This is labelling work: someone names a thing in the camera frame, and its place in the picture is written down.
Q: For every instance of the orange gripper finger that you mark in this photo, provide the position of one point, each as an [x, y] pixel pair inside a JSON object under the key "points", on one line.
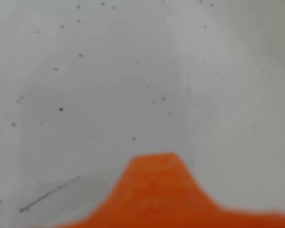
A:
{"points": [[161, 194]]}

